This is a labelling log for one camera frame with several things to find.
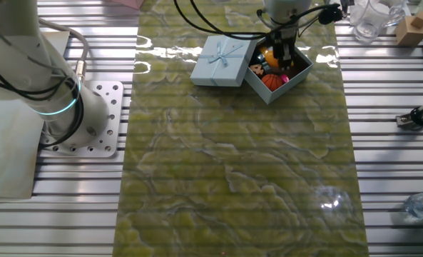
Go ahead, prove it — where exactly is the clear glass mug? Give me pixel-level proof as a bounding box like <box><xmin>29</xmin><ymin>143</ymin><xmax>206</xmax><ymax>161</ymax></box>
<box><xmin>350</xmin><ymin>0</ymin><xmax>407</xmax><ymax>44</ymax></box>

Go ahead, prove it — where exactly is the pink flat object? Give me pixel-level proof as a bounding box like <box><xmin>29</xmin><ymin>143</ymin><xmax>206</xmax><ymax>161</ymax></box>
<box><xmin>111</xmin><ymin>0</ymin><xmax>145</xmax><ymax>10</ymax></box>

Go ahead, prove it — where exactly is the silver robot mounting plate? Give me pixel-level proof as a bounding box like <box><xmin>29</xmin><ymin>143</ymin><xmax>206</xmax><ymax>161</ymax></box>
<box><xmin>39</xmin><ymin>80</ymin><xmax>125</xmax><ymax>158</ymax></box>

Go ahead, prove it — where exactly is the light blue gift box lid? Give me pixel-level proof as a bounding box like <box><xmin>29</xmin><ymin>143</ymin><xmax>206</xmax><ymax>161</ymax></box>
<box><xmin>190</xmin><ymin>32</ymin><xmax>259</xmax><ymax>88</ymax></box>

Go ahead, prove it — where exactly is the dark blue toy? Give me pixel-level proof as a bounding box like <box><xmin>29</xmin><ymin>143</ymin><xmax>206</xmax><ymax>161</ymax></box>
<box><xmin>250</xmin><ymin>51</ymin><xmax>267</xmax><ymax>66</ymax></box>

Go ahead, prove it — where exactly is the black cable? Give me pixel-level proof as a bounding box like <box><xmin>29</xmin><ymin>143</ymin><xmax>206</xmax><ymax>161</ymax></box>
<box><xmin>173</xmin><ymin>0</ymin><xmax>337</xmax><ymax>41</ymax></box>
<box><xmin>188</xmin><ymin>0</ymin><xmax>337</xmax><ymax>39</ymax></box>

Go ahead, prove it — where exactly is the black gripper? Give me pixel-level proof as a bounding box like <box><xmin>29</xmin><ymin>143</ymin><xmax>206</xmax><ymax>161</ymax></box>
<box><xmin>272</xmin><ymin>26</ymin><xmax>299</xmax><ymax>71</ymax></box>

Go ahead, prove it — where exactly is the green marble pattern mat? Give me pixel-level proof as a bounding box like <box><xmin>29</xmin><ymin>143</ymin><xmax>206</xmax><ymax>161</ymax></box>
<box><xmin>111</xmin><ymin>0</ymin><xmax>370</xmax><ymax>257</ymax></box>

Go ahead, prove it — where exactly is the orange toy basketball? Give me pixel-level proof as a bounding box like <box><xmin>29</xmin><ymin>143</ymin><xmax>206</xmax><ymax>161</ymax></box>
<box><xmin>261</xmin><ymin>73</ymin><xmax>284</xmax><ymax>92</ymax></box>

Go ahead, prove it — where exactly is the small wooden cube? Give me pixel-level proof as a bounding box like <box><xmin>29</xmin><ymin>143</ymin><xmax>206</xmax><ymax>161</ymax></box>
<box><xmin>409</xmin><ymin>10</ymin><xmax>423</xmax><ymax>29</ymax></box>

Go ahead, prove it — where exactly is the large wooden cube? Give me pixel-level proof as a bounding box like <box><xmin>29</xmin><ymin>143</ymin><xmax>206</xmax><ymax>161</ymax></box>
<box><xmin>395</xmin><ymin>20</ymin><xmax>423</xmax><ymax>47</ymax></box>

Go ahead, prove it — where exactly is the black cable clip bundle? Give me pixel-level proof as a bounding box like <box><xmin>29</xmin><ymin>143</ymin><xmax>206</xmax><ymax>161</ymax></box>
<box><xmin>317</xmin><ymin>4</ymin><xmax>344</xmax><ymax>26</ymax></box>

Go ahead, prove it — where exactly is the light blue gift box base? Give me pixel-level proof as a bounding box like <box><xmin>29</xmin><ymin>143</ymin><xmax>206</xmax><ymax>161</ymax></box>
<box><xmin>244</xmin><ymin>34</ymin><xmax>314</xmax><ymax>105</ymax></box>

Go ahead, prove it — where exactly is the black cable loop bundle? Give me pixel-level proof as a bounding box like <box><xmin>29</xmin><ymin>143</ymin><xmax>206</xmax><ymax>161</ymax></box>
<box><xmin>0</xmin><ymin>14</ymin><xmax>86</xmax><ymax>150</ymax></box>

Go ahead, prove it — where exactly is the grey cable with metal plug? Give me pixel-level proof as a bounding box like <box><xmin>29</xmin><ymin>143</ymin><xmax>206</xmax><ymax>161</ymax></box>
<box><xmin>38</xmin><ymin>18</ymin><xmax>90</xmax><ymax>83</ymax></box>

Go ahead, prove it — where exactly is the yellow orange toy mango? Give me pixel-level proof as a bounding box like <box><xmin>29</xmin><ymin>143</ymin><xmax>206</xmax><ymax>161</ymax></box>
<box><xmin>264</xmin><ymin>49</ymin><xmax>294</xmax><ymax>70</ymax></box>

